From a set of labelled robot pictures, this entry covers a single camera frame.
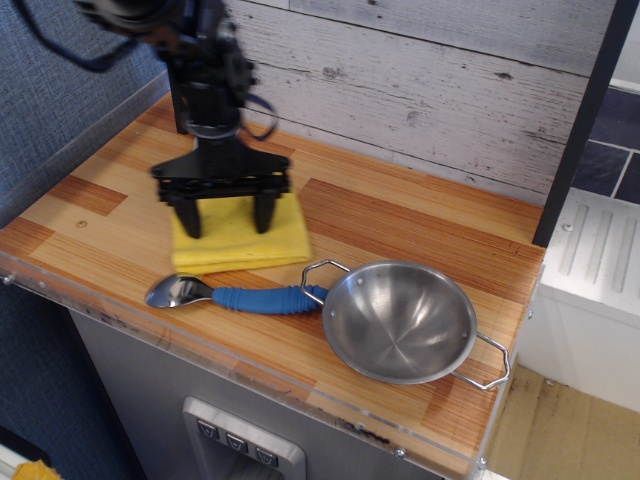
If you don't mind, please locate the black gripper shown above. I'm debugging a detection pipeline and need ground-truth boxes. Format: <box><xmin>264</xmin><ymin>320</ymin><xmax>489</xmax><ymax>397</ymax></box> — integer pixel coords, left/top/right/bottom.
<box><xmin>151</xmin><ymin>138</ymin><xmax>289</xmax><ymax>239</ymax></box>

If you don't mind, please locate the yellow towel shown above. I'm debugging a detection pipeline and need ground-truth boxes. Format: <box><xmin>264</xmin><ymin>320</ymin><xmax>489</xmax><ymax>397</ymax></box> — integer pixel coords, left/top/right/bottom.
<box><xmin>171</xmin><ymin>193</ymin><xmax>312</xmax><ymax>275</ymax></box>

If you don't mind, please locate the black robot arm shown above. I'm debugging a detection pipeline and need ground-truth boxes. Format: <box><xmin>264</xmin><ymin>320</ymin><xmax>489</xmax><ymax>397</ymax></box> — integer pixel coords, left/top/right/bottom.
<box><xmin>78</xmin><ymin>1</ymin><xmax>289</xmax><ymax>238</ymax></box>

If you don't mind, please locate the silver button control panel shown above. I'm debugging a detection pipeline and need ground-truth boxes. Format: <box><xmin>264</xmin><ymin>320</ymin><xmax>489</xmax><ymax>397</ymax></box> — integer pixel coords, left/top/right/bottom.
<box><xmin>182</xmin><ymin>396</ymin><xmax>307</xmax><ymax>479</ymax></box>

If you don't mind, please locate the yellow object bottom corner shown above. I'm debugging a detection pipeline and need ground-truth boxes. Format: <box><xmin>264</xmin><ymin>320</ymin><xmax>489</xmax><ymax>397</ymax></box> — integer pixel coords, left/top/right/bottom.
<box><xmin>11</xmin><ymin>461</ymin><xmax>62</xmax><ymax>480</ymax></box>

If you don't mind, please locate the blue handled metal spoon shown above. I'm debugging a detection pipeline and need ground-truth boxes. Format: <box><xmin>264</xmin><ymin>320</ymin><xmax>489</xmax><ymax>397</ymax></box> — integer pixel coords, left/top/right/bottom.
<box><xmin>145</xmin><ymin>274</ymin><xmax>329</xmax><ymax>315</ymax></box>

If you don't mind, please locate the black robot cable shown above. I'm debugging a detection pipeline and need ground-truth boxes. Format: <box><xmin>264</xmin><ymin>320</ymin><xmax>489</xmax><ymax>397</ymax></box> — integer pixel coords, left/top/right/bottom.
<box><xmin>239</xmin><ymin>94</ymin><xmax>280</xmax><ymax>142</ymax></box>

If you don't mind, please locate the steel two-handled bowl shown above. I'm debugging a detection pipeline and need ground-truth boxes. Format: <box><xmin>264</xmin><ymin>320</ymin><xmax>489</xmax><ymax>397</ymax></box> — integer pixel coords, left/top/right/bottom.
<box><xmin>300</xmin><ymin>260</ymin><xmax>511</xmax><ymax>391</ymax></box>

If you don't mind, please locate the right black vertical post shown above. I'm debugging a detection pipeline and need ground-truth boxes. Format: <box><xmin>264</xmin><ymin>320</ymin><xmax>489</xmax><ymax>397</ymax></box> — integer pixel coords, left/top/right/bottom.
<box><xmin>532</xmin><ymin>0</ymin><xmax>639</xmax><ymax>248</ymax></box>

